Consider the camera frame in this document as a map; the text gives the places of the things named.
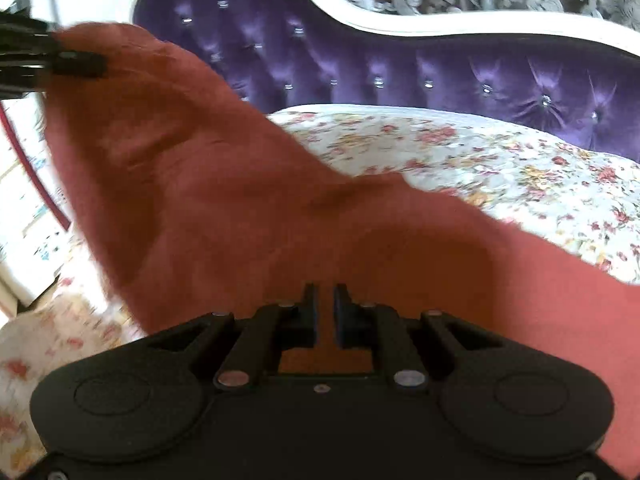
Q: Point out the terracotta red pants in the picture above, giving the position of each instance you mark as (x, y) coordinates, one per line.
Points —
(225, 200)

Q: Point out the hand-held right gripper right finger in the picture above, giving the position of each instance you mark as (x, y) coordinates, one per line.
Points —
(341, 317)

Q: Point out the white wall poster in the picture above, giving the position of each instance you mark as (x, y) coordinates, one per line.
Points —
(22, 230)

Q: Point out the red strip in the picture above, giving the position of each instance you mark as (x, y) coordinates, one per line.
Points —
(35, 175)

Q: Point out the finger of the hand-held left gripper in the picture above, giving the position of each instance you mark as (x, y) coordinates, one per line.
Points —
(25, 25)
(80, 64)

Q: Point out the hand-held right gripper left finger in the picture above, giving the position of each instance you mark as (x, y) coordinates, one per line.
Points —
(311, 317)

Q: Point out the cream floral blanket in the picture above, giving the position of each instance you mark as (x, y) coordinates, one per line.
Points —
(50, 360)

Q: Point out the white floral bedsheet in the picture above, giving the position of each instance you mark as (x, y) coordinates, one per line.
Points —
(500, 175)

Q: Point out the purple tufted headboard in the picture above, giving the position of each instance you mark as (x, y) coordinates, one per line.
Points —
(400, 75)

